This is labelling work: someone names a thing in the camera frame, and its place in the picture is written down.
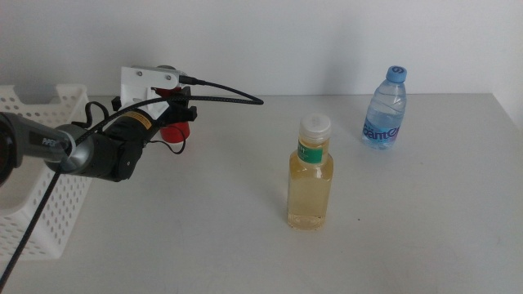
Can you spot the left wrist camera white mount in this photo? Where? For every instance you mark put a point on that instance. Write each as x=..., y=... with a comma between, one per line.
x=139, y=87

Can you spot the yellow tea bottle white cap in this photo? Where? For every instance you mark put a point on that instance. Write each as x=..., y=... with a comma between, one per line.
x=309, y=192

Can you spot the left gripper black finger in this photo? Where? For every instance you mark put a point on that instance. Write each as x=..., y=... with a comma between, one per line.
x=180, y=96

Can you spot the clear water bottle blue cap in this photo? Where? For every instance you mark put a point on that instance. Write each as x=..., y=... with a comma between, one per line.
x=384, y=118

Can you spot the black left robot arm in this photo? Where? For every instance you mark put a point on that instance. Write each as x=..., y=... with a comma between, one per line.
x=98, y=157

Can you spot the white perforated plastic basket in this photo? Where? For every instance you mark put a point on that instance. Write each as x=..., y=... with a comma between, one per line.
x=45, y=241

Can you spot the red soda can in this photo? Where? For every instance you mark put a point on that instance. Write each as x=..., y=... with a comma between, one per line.
x=175, y=132

